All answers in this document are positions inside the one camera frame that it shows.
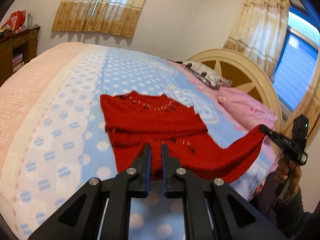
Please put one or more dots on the window with blue mesh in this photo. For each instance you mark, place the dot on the window with blue mesh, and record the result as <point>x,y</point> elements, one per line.
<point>297,61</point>

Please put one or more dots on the beige curtain far window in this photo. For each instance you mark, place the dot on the beige curtain far window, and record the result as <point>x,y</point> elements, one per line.
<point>115,17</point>

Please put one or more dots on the blue polka dot bedsheet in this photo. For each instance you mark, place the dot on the blue polka dot bedsheet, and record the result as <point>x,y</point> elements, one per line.
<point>53,138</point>

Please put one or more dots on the person right hand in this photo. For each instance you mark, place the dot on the person right hand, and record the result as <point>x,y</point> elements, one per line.
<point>283,172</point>

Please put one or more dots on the brown wooden desk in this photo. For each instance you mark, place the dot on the brown wooden desk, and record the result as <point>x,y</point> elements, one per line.
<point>24,42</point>

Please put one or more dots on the cream round headboard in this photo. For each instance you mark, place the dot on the cream round headboard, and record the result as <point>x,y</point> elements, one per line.
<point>246,76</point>

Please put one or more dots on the red knitted sweater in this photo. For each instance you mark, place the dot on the red knitted sweater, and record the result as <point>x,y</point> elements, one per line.
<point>134,120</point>

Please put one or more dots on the beige curtain side window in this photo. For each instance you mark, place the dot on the beige curtain side window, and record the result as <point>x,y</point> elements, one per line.
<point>259,32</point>

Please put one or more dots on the dark jacket sleeve forearm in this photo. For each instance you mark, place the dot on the dark jacket sleeve forearm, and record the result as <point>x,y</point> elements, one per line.
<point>288,216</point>

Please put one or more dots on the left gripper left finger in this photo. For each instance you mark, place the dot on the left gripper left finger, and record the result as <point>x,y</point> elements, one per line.
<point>100,209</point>

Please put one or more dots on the pink folded quilt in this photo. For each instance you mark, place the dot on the pink folded quilt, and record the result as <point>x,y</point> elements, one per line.
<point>245,109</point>

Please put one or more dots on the patterned grey white pillow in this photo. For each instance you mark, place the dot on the patterned grey white pillow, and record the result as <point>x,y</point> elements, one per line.
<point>207,75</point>

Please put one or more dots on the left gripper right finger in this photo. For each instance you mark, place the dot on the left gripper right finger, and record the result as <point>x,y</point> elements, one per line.
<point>212,209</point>

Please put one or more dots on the red gift bag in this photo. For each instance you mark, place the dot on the red gift bag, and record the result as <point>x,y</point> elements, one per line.
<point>15,21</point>

